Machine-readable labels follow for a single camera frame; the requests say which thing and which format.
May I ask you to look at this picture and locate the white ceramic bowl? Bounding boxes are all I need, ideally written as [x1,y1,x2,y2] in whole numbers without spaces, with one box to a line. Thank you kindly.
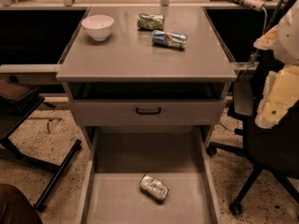
[81,15,114,41]

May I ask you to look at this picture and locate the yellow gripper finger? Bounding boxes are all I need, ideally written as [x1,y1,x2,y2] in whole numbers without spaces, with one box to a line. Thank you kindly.
[255,64,299,129]

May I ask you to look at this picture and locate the black drawer handle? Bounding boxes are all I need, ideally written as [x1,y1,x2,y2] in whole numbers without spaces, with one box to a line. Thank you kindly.
[135,107,162,116]

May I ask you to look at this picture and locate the grey drawer cabinet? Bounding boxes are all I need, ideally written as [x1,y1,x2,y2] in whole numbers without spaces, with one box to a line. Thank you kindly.
[57,6,236,141]

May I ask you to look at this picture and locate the silver 7up can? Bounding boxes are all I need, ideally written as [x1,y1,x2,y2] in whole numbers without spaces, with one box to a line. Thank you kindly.
[139,174,169,202]

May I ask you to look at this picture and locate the green crushed soda can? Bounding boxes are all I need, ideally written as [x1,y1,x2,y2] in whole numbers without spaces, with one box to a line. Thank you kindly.
[136,13,164,31]

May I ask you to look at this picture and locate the black office chair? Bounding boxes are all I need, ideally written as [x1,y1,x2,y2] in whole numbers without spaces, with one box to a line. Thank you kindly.
[206,49,299,217]

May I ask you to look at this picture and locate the closed grey top drawer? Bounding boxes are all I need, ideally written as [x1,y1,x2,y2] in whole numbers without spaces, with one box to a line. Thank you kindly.
[69,99,226,127]

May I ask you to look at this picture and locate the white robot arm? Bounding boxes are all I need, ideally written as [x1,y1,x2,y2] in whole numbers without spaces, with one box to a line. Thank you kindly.
[253,0,299,129]

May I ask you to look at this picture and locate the blue pepsi can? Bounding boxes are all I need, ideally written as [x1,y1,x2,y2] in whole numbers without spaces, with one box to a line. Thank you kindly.
[151,30,188,49]

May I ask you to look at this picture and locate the black folding stand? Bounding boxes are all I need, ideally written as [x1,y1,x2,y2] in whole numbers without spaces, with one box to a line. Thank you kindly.
[0,77,83,213]

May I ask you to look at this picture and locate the open grey middle drawer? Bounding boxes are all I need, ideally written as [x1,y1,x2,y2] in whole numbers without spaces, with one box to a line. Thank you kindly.
[76,127,222,224]

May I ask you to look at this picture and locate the brown object bottom left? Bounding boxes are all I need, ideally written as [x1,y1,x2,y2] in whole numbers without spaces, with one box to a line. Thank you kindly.
[0,184,43,224]

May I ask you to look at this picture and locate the white power cable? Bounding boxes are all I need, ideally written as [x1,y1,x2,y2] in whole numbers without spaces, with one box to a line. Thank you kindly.
[237,7,269,79]

